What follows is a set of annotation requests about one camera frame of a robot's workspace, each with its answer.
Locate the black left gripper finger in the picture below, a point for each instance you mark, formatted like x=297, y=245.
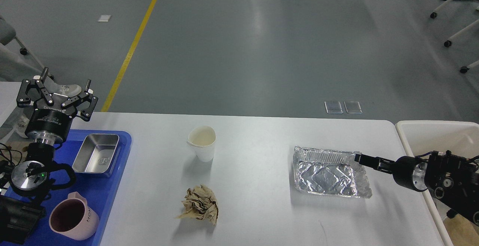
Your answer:
x=32, y=90
x=81, y=105

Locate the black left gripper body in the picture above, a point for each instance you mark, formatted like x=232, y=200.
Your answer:
x=50, y=123

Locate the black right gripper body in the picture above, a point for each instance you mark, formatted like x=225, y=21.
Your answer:
x=409, y=172

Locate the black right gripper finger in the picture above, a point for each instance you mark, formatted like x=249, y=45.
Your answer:
x=385, y=170
x=373, y=161

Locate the aluminium foil tray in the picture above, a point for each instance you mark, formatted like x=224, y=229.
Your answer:
x=329, y=172

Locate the stainless steel rectangular tin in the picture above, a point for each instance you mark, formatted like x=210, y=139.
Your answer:
x=97, y=155

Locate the pink ribbed mug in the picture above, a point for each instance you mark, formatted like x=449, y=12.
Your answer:
x=74, y=218

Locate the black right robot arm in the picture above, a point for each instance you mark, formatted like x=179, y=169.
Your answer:
x=451, y=179

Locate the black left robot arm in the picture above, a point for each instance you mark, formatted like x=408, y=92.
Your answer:
x=34, y=179

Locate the white plastic bin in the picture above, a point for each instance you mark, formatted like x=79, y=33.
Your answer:
x=421, y=136

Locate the clear floor plate right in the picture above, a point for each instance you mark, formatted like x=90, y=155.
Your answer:
x=353, y=107

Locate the clear floor plate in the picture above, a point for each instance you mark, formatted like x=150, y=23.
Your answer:
x=333, y=107
x=353, y=107

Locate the clear floor plate left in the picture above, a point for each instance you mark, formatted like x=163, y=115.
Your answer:
x=333, y=107

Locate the blue plastic tray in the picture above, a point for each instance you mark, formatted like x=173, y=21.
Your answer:
x=98, y=190

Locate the white paper cup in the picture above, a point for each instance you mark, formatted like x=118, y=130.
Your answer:
x=203, y=140

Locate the crumpled brown paper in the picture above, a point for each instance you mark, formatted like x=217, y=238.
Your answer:
x=200, y=203

